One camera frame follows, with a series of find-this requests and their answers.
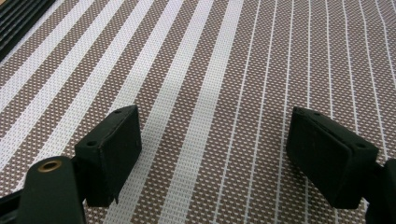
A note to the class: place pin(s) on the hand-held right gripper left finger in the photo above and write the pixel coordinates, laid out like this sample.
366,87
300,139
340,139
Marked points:
109,155

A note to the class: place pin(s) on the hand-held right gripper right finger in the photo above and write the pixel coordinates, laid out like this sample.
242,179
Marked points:
330,161

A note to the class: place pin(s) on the bundle of black chopsticks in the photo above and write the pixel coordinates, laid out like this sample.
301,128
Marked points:
15,18

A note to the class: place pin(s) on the striped woven placemat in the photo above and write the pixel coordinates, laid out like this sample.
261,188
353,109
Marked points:
199,62

